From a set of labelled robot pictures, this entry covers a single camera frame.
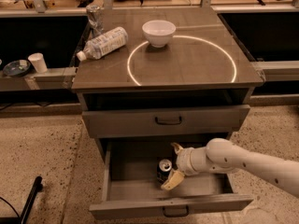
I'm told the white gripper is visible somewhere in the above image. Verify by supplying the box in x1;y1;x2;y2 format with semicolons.
161;143;206;190

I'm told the dark pepsi can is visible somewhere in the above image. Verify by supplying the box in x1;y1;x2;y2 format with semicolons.
157;159;172;184

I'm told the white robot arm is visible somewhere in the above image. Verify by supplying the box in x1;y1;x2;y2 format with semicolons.
161;138;299;197

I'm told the grey open middle drawer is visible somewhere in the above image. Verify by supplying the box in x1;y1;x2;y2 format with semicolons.
90;134;253;220

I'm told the grey top drawer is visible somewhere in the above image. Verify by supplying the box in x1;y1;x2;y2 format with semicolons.
82;105;250;138

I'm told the grey drawer cabinet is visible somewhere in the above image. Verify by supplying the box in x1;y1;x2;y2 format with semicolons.
71;6;265;161

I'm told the crumpled silver can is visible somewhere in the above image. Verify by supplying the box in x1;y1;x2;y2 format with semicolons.
86;4;103;36

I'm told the white ceramic bowl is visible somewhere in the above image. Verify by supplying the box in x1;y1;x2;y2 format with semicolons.
142;20;177;48

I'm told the clear plastic water bottle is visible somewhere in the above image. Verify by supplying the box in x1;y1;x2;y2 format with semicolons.
77;27;128;62

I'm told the black bar on floor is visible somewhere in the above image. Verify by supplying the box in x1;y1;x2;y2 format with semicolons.
0;176;43;224

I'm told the white paper cup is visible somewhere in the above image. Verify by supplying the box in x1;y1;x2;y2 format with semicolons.
28;52;48;73

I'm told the dark round dish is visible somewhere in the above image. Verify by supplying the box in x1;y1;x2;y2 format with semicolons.
3;60;31;77

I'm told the black top drawer handle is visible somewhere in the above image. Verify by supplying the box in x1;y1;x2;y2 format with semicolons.
154;116;182;126

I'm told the black drawer handle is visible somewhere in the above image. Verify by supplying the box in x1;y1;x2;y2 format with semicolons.
154;116;182;126
162;205;190;217

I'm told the black middle drawer handle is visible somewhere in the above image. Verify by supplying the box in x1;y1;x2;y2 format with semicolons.
162;205;190;217

